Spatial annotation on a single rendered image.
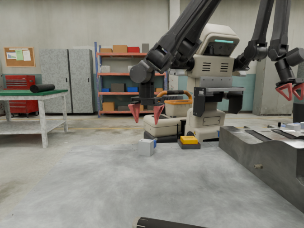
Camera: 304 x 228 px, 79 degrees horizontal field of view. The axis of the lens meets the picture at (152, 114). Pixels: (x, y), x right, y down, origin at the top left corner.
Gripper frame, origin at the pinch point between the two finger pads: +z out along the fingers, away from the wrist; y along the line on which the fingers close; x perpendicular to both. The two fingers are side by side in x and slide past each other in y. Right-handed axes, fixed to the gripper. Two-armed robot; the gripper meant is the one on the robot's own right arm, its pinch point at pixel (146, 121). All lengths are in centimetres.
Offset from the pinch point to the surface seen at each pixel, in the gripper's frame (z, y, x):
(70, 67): -55, -406, 373
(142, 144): 8.6, -0.6, -2.5
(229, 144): 8.2, 29.9, 10.1
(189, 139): 8.7, 14.6, 12.0
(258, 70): -54, 118, 608
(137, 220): 10.2, 13.9, -36.2
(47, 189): 13.2, -14.1, -32.0
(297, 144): -0.9, 43.5, -12.7
